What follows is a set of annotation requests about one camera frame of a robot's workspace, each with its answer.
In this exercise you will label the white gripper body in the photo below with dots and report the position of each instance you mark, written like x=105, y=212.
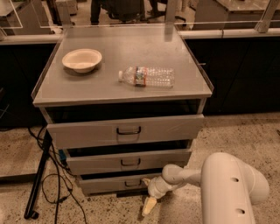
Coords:
x=154, y=189

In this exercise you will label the grey bottom drawer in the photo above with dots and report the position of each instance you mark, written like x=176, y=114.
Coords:
x=115, y=184

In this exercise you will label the grey drawer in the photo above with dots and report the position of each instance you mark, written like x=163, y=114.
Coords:
x=115, y=184
x=125, y=131
x=124, y=162

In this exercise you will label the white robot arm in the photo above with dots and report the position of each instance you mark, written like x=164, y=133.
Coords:
x=229, y=188

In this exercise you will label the grey middle drawer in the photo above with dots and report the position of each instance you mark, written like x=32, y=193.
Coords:
x=124, y=162

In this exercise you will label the grey top drawer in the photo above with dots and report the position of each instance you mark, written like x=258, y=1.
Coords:
x=125, y=131

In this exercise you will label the grey drawer cabinet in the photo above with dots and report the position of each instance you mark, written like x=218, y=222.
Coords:
x=64, y=96

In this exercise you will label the clear plastic water bottle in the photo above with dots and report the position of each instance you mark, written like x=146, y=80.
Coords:
x=153, y=77

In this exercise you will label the black metal stand leg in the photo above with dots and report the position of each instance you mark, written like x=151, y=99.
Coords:
x=29, y=212

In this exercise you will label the white paper bowl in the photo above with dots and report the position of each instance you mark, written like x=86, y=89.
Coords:
x=82, y=60

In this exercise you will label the black office chair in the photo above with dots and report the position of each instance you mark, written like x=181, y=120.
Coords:
x=132, y=10

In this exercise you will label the person in dark trousers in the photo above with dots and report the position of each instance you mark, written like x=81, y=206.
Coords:
x=95, y=12

